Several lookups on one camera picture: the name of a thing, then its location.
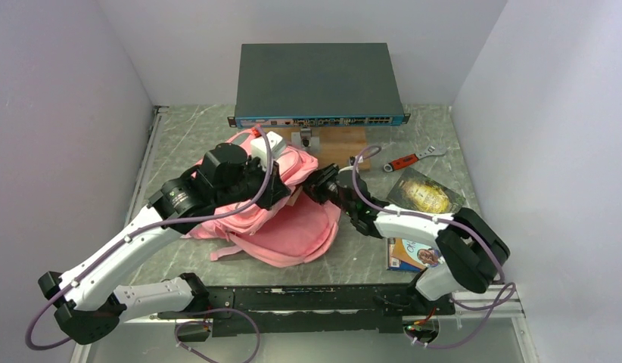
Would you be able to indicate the red handled adjustable wrench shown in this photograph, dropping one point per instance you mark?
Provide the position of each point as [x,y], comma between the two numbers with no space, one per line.
[408,160]

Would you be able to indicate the dark grey network switch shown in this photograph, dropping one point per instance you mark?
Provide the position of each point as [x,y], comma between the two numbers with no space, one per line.
[309,85]

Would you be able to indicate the blue orange book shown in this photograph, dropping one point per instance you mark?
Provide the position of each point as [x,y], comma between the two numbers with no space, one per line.
[395,264]

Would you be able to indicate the grey metal switch stand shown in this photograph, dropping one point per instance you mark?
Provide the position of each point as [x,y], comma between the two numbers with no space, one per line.
[306,139]

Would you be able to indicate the brown wooden board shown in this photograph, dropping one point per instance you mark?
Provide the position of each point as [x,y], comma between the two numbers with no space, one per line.
[329,144]

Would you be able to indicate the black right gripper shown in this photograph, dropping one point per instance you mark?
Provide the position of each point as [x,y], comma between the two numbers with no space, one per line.
[318,180]

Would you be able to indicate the tan cover Othello book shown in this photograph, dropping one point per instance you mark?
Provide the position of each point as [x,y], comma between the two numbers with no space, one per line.
[417,253]

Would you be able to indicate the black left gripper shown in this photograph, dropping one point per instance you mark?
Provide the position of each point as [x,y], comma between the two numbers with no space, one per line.
[275,189]

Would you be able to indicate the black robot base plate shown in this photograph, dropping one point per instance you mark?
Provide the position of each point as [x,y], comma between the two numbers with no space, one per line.
[318,308]

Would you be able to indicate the dark glossy book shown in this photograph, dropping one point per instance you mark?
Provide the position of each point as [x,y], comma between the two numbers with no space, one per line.
[414,190]

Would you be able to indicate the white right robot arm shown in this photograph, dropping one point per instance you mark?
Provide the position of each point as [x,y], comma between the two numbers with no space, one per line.
[472,253]

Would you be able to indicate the orange paperback book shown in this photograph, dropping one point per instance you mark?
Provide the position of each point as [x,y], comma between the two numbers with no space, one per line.
[293,198]

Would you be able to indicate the pink school backpack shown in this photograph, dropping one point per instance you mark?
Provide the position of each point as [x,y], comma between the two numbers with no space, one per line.
[284,235]

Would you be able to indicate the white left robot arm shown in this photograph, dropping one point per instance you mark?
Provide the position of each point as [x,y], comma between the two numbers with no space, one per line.
[90,300]

